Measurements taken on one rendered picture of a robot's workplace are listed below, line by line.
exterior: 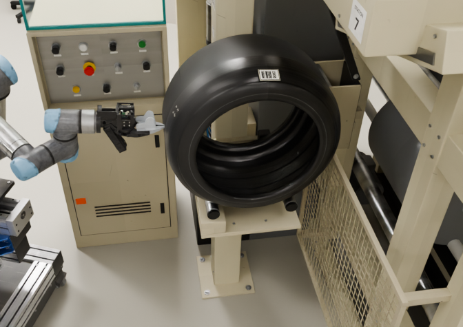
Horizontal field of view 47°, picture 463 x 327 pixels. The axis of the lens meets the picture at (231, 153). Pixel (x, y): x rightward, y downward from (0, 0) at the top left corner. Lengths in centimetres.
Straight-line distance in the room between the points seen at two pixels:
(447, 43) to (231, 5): 82
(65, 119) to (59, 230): 154
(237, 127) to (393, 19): 99
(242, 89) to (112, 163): 121
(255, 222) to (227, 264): 72
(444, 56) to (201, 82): 69
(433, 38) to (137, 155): 165
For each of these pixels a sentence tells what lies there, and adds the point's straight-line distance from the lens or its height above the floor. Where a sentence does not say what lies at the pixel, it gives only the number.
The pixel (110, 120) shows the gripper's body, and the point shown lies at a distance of 171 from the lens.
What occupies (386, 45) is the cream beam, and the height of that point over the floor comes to 167.
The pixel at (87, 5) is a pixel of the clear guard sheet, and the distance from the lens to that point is 224.
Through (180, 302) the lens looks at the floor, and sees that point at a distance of 276.
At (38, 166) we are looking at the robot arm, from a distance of 172.
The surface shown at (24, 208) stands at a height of 66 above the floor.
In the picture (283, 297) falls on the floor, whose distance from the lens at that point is 279.
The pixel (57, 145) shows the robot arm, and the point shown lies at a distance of 175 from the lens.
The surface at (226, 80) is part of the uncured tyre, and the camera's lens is 156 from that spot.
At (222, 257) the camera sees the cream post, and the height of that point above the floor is 22.
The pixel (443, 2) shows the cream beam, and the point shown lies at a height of 177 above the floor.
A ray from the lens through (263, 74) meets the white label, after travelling 156.
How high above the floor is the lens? 225
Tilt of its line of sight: 39 degrees down
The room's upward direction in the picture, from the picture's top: 2 degrees clockwise
